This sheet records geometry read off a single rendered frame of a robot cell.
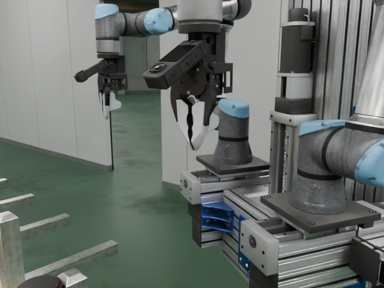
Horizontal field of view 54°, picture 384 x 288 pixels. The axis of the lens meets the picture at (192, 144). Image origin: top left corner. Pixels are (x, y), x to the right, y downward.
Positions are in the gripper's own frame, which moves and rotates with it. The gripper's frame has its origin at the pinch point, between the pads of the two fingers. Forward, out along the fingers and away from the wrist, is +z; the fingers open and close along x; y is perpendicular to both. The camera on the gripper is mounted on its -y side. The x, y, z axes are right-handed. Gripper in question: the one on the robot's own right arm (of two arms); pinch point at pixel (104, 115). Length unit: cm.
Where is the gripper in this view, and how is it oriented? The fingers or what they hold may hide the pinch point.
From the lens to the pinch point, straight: 129.4
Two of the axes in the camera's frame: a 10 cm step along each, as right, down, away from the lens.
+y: 8.7, -1.0, 4.8
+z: -0.1, 9.8, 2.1
